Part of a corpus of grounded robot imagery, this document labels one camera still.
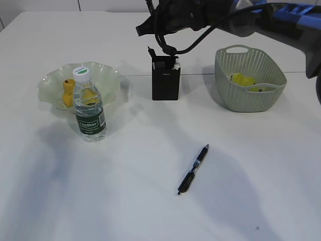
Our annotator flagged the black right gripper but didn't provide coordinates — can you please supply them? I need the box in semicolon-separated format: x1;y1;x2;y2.
135;1;226;37

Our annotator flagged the black pen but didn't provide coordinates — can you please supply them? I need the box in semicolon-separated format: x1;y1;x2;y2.
147;46;157;61
177;144;209;195

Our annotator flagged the yellow utility knife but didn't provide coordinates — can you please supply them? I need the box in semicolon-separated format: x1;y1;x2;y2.
172;64;180;70

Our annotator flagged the yellow waste paper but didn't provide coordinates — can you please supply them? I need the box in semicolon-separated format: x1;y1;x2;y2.
229;73;267;92

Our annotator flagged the yellow pear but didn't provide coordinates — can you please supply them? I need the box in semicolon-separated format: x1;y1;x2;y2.
62;79;75;108

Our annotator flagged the clear plastic water bottle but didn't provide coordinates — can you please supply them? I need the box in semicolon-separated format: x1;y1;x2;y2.
73;67;107;142

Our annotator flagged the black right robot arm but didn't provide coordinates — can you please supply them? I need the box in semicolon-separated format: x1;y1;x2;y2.
135;0;320;97

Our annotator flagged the black square pen holder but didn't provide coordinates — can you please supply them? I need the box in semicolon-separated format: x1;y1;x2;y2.
152;56;181;100

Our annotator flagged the green plastic woven basket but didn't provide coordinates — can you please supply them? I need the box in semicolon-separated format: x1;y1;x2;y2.
214;45;287;112

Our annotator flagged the green ruffled glass plate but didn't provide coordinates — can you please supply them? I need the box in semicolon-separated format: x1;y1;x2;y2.
38;61;122;113

